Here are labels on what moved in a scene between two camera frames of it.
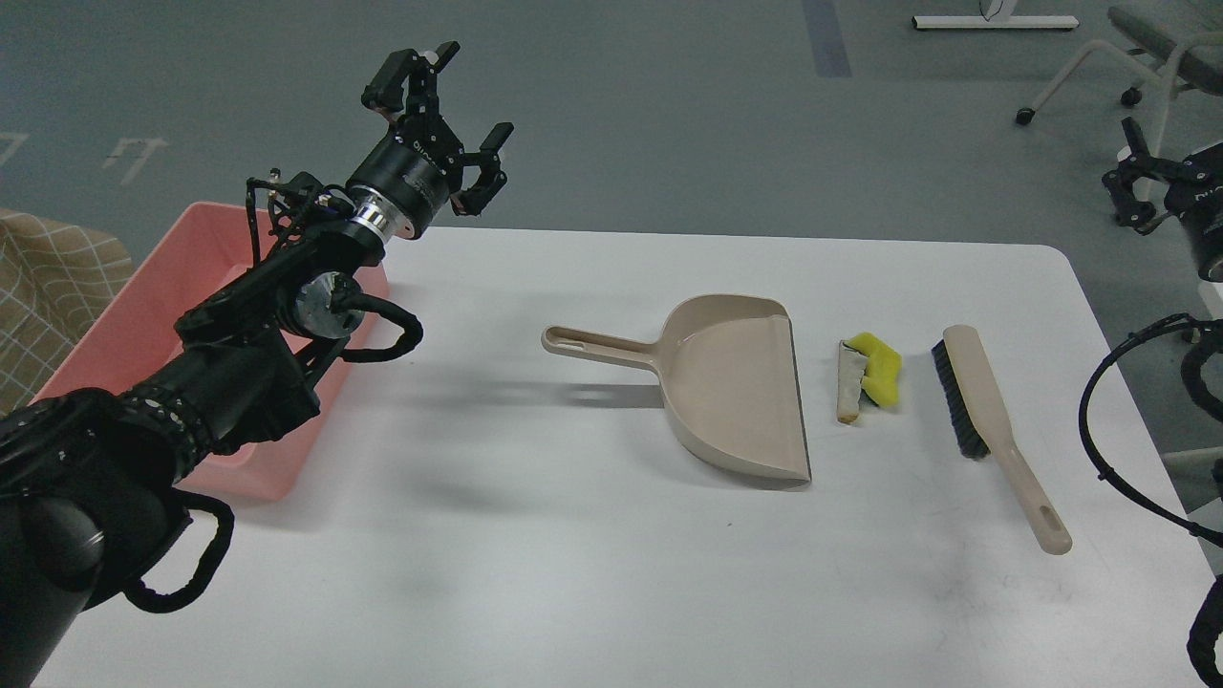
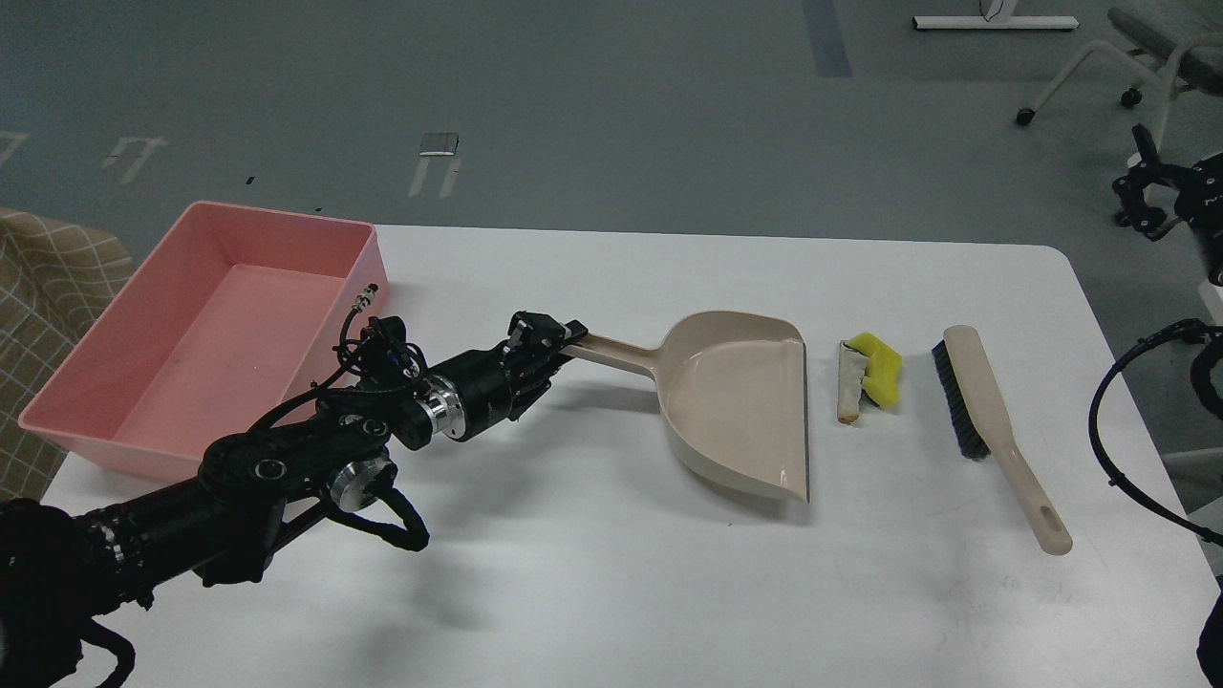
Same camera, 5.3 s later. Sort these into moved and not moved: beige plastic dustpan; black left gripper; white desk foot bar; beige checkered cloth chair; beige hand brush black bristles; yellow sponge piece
Moved: black left gripper; beige plastic dustpan
Not moved: yellow sponge piece; white desk foot bar; beige hand brush black bristles; beige checkered cloth chair
